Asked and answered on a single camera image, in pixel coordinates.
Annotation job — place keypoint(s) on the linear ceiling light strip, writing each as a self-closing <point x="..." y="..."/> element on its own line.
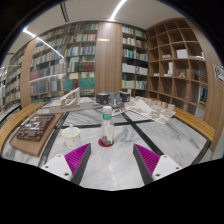
<point x="117" y="9"/>

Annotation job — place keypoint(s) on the wide book-filled bookshelf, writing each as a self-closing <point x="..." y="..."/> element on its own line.
<point x="70" y="60"/>

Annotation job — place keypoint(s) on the curved book-filled bookshelf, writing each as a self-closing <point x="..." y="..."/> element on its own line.
<point x="11" y="83"/>

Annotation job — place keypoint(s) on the wooden cubby shelf unit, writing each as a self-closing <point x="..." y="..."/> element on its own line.
<point x="176" y="66"/>

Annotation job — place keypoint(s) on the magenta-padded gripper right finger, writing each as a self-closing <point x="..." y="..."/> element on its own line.
<point x="151" y="161"/>

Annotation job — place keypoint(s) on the beige architectural model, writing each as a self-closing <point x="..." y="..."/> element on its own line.
<point x="68" y="105"/>

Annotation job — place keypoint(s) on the white architectural model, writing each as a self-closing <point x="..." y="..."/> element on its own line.
<point x="150" y="110"/>

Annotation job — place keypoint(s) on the brown model on wooden board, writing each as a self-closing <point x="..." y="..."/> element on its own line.
<point x="33" y="130"/>

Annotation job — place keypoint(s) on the narrow book-filled bookshelf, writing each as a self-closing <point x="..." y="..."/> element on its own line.
<point x="133" y="60"/>

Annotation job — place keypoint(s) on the white plastic stirrer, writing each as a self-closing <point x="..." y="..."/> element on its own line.
<point x="71" y="129"/>

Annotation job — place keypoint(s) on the clear green-labelled drink bottle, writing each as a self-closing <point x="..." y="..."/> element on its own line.
<point x="107" y="128"/>

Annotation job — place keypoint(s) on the white yellow-rimmed cup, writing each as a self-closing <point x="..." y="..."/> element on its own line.
<point x="71" y="141"/>

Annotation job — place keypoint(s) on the flat round red coaster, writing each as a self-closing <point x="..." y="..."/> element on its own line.
<point x="101" y="143"/>

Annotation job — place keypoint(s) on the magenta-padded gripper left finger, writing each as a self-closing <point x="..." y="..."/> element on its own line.
<point x="71" y="160"/>

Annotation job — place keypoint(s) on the curved wooden bench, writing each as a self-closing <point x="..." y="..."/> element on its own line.
<point x="196" y="123"/>
<point x="15" y="121"/>

